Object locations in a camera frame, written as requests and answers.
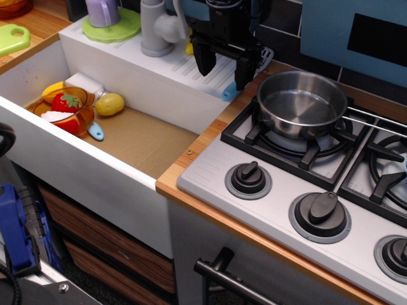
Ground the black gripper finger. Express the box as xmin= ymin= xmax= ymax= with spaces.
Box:
xmin=235 ymin=57 xmax=259 ymax=91
xmin=191 ymin=34 xmax=216 ymax=76

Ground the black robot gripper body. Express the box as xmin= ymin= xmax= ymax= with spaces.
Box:
xmin=190 ymin=0 xmax=265 ymax=64

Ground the grey spatula blue handle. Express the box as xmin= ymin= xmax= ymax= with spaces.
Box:
xmin=221 ymin=47 xmax=274 ymax=102

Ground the stainless steel pan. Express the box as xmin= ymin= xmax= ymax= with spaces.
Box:
xmin=256 ymin=71 xmax=406 ymax=140

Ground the yellow toy banana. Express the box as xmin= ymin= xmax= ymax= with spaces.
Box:
xmin=185 ymin=37 xmax=194 ymax=55

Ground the grey toy faucet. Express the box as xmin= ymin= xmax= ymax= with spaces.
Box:
xmin=141 ymin=1 xmax=189 ymax=57

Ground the green plastic plate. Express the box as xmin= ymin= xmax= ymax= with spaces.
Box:
xmin=82 ymin=8 xmax=141 ymax=43

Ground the yellow toy potato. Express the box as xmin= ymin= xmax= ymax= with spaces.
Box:
xmin=95 ymin=93 xmax=125 ymax=116

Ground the purple plastic cup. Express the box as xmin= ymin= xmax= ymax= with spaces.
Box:
xmin=85 ymin=0 xmax=121 ymax=28

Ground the black left stove knob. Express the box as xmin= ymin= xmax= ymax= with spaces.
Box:
xmin=224 ymin=161 xmax=272 ymax=200

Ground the black stove knob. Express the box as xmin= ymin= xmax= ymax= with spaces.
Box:
xmin=374 ymin=235 xmax=406 ymax=285
xmin=224 ymin=161 xmax=272 ymax=200
xmin=289 ymin=191 xmax=352 ymax=244

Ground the black left burner grate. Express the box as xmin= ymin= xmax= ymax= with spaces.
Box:
xmin=221 ymin=98 xmax=369 ymax=191

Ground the black burner grate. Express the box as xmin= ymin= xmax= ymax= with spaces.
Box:
xmin=339 ymin=119 xmax=406 ymax=227
xmin=221 ymin=98 xmax=369 ymax=191

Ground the white salt shaker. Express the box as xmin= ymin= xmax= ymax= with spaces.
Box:
xmin=64 ymin=72 xmax=108 ymax=100

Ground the white toy sink basin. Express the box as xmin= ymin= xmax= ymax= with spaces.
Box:
xmin=1 ymin=22 xmax=235 ymax=258

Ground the orange transparent bowl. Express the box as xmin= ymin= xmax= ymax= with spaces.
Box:
xmin=27 ymin=87 xmax=95 ymax=136

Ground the yellow toy corn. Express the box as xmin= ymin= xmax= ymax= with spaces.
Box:
xmin=42 ymin=81 xmax=66 ymax=104

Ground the red toy strawberry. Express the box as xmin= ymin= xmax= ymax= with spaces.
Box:
xmin=51 ymin=92 xmax=83 ymax=113

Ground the red yellow toy fruit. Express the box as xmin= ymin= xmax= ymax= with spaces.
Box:
xmin=53 ymin=115 xmax=80 ymax=134

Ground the grey stove top panel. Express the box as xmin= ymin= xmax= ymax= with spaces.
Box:
xmin=177 ymin=126 xmax=406 ymax=304

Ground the black middle stove knob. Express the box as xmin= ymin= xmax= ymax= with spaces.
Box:
xmin=289 ymin=191 xmax=352 ymax=244

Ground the white toy food piece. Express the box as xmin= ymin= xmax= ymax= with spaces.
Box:
xmin=40 ymin=111 xmax=73 ymax=123

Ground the black right burner grate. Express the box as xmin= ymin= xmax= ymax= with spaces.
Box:
xmin=339 ymin=119 xmax=406 ymax=227

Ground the green cutting board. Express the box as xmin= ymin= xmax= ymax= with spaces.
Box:
xmin=1 ymin=24 xmax=31 ymax=57

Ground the orange bowl top left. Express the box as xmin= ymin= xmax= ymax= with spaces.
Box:
xmin=1 ymin=0 xmax=33 ymax=19

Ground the upper wooden drawer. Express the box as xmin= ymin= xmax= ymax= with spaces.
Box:
xmin=39 ymin=182 xmax=176 ymax=298

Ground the wooden drawer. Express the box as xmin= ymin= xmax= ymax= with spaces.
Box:
xmin=62 ymin=240 xmax=176 ymax=304
xmin=39 ymin=182 xmax=176 ymax=298

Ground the black right stove knob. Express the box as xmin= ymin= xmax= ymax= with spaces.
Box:
xmin=374 ymin=235 xmax=406 ymax=285

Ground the lower wooden drawer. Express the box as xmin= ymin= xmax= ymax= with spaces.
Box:
xmin=62 ymin=240 xmax=176 ymax=304

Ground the blue clamp tool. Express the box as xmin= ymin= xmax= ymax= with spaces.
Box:
xmin=1 ymin=184 xmax=63 ymax=277

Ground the light blue utensil handle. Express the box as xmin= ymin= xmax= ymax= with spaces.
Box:
xmin=87 ymin=121 xmax=104 ymax=142

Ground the black oven door handle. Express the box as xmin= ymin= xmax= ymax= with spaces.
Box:
xmin=193 ymin=247 xmax=277 ymax=304

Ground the black cable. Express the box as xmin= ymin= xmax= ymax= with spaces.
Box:
xmin=0 ymin=122 xmax=17 ymax=158

